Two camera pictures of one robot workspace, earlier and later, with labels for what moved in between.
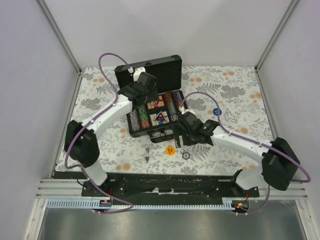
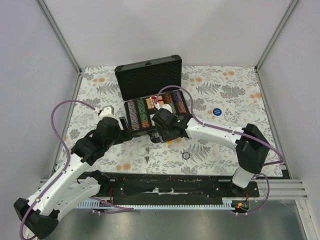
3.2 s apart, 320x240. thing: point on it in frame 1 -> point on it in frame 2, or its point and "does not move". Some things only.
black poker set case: x=156 y=119 does not move
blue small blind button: x=215 y=111 does not move
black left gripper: x=153 y=95 -> x=125 y=136
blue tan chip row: x=134 y=121 does not move
